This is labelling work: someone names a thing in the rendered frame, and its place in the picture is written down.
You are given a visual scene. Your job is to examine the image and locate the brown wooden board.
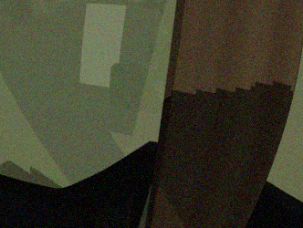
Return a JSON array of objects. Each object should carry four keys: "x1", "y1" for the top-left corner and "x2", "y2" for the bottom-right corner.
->
[{"x1": 145, "y1": 0, "x2": 303, "y2": 228}]

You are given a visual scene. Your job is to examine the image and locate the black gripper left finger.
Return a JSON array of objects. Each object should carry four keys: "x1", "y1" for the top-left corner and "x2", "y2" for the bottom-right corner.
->
[{"x1": 0, "y1": 142, "x2": 158, "y2": 228}]

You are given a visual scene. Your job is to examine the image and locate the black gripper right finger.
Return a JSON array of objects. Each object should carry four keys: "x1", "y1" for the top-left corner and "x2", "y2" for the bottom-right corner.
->
[{"x1": 245, "y1": 181, "x2": 303, "y2": 228}]

